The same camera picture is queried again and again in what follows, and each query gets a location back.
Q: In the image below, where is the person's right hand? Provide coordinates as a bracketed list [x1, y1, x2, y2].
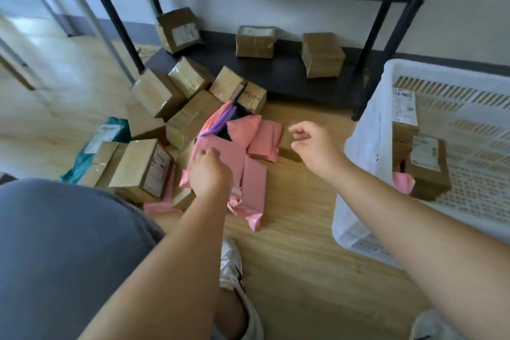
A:
[287, 120, 351, 183]

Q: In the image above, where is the grey metal frame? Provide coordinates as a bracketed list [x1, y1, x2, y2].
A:
[0, 0, 136, 91]

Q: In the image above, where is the person's right white shoe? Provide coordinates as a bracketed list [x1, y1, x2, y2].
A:
[409, 309, 466, 340]

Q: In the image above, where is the pile of cardboard parcels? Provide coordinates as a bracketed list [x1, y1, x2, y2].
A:
[78, 56, 305, 211]

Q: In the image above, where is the long white label cardboard box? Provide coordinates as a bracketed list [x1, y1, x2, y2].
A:
[403, 134, 453, 202]

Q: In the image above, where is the person's left hand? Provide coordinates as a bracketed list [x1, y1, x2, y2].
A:
[188, 147, 234, 198]

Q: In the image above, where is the thin plain cardboard box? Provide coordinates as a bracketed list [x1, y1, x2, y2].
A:
[392, 139, 412, 172]

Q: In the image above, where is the teal mailer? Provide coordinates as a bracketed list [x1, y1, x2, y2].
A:
[59, 116, 132, 185]
[217, 106, 250, 141]

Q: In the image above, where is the person's left leg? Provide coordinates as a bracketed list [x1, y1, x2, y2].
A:
[0, 178, 165, 340]

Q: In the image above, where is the labelled box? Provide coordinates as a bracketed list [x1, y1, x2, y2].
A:
[155, 7, 203, 55]

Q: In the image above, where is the person's white shoe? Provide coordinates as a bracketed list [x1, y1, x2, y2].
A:
[409, 309, 466, 340]
[211, 236, 265, 340]

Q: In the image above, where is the taped box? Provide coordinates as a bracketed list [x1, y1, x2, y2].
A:
[235, 25, 278, 60]

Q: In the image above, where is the black metal shelf rack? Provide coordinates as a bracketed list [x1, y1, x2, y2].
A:
[73, 0, 451, 121]

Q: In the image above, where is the person's left white shoe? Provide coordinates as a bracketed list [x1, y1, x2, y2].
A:
[211, 236, 265, 340]

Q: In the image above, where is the white plastic crate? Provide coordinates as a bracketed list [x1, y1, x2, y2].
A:
[331, 58, 510, 269]

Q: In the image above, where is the purple mailer bag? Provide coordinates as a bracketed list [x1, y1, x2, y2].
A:
[198, 104, 238, 138]

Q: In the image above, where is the small cardboard parcel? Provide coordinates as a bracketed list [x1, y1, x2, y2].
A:
[392, 88, 420, 145]

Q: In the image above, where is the person's left forearm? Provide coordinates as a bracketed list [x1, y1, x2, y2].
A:
[78, 188, 236, 340]

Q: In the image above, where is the pink purple teal mailers pile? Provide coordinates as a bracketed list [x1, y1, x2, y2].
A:
[143, 103, 284, 232]

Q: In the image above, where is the plain brown box shelf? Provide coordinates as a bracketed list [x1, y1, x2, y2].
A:
[301, 32, 346, 80]

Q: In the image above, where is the person's right forearm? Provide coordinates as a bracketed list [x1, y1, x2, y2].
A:
[328, 160, 510, 340]

